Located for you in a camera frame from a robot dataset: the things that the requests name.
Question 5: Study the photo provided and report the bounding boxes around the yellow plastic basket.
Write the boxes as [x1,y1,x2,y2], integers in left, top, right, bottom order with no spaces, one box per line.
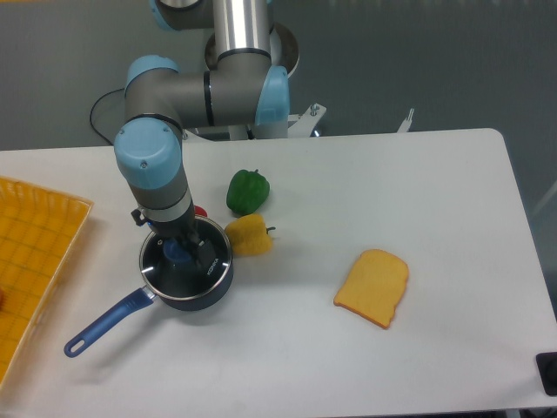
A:
[1,177,93,381]

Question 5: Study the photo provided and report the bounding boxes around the dark blue saucepan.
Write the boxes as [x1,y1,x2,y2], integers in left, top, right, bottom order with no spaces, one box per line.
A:
[64,216,236,359]

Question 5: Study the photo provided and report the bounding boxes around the glass lid blue knob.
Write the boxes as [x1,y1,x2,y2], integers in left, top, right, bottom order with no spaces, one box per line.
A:
[139,216,233,311]

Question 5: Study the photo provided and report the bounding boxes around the toy toast slice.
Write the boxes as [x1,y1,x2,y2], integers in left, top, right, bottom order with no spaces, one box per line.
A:
[333,249,409,329]

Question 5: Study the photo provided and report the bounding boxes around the black device at table edge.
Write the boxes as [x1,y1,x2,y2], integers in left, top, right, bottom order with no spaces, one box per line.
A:
[535,352,557,396]

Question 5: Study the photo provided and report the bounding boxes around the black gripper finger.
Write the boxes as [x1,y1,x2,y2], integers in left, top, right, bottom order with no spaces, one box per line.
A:
[189,236,217,269]

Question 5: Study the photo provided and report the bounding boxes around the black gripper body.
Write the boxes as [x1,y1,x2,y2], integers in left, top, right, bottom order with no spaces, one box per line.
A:
[131,207,198,255]

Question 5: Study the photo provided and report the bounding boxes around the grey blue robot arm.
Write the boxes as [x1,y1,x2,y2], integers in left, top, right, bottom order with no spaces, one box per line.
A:
[114,1,290,267]

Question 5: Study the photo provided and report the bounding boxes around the yellow toy pepper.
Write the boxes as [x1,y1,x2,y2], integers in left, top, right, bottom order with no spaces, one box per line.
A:
[225,213,274,257]

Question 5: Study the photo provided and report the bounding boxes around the black floor cable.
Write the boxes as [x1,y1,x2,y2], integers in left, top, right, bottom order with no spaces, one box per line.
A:
[90,86,127,146]

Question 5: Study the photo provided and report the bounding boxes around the green toy pepper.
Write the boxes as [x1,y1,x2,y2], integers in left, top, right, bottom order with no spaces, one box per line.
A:
[226,169,270,216]

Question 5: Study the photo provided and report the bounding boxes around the red toy pepper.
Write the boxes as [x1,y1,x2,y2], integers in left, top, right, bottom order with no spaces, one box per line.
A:
[194,206,208,217]

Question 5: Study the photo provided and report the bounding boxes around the white metal bracket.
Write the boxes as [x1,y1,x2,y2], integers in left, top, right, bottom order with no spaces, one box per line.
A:
[397,108,414,133]

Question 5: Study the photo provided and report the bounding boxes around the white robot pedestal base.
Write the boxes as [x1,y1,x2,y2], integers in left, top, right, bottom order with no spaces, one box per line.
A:
[183,23,327,143]

